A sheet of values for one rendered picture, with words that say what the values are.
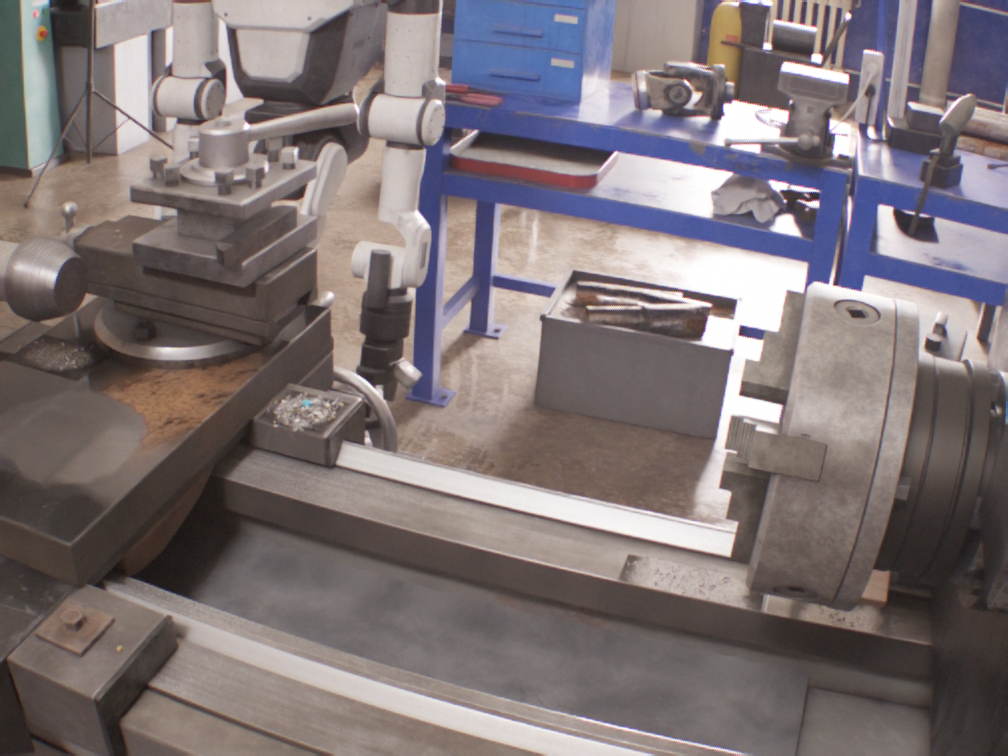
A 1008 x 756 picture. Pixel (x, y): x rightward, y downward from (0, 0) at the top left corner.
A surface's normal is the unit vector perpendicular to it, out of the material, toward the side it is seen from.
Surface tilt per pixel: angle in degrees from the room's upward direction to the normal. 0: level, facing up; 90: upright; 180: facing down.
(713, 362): 90
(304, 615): 12
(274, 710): 0
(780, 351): 36
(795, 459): 66
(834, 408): 49
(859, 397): 43
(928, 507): 78
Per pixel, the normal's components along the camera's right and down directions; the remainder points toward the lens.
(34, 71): 0.95, 0.20
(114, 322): 0.07, -0.88
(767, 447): -0.25, 0.04
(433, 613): 0.31, -0.78
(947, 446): -0.18, -0.26
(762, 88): -0.31, 0.43
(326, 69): 0.44, 0.56
